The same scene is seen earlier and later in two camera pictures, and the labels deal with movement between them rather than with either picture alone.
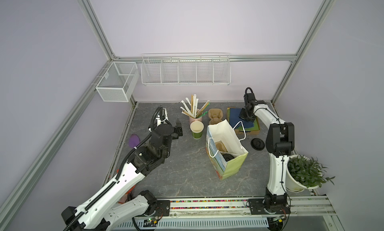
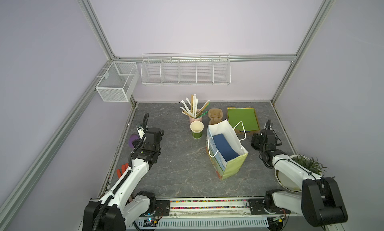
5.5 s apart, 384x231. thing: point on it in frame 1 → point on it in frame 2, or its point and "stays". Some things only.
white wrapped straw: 194,105 stays
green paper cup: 197,127 stays
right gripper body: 247,117 → 261,150
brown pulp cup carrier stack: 215,115 stays
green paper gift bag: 225,152 stays
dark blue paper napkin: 234,119 → 228,153
